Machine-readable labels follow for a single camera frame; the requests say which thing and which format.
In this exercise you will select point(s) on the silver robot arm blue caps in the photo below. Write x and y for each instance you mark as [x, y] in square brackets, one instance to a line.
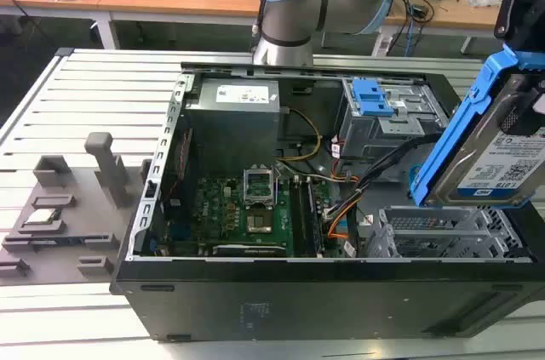
[294, 2]

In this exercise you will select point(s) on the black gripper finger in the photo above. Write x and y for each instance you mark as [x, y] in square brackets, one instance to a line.
[521, 117]

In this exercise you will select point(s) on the black RAM slots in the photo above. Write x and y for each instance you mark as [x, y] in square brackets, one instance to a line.
[313, 219]

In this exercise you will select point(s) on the blue plastic drive latch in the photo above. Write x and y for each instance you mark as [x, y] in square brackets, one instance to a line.
[370, 98]

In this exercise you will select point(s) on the green motherboard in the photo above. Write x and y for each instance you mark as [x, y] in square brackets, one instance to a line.
[221, 215]

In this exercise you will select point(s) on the CPU socket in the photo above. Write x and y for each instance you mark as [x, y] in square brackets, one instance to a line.
[259, 187]

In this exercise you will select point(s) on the black graphics card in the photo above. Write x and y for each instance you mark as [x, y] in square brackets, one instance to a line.
[249, 250]

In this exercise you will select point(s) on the silver CPU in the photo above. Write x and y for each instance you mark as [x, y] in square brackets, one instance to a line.
[41, 216]

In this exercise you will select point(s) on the grey power supply unit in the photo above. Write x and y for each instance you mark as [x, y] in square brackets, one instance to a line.
[232, 121]

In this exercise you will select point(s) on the grey parts rack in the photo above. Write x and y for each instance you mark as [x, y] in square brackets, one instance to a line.
[76, 215]

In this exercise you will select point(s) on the hard disk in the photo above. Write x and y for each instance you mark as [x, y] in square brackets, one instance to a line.
[477, 151]

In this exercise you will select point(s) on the metal disk bay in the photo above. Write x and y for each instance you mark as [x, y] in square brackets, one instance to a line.
[430, 232]

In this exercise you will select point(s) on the grey metal drive cage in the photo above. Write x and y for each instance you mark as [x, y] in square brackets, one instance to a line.
[383, 134]

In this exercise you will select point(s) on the black open PC case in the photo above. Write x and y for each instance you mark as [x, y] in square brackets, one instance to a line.
[298, 300]

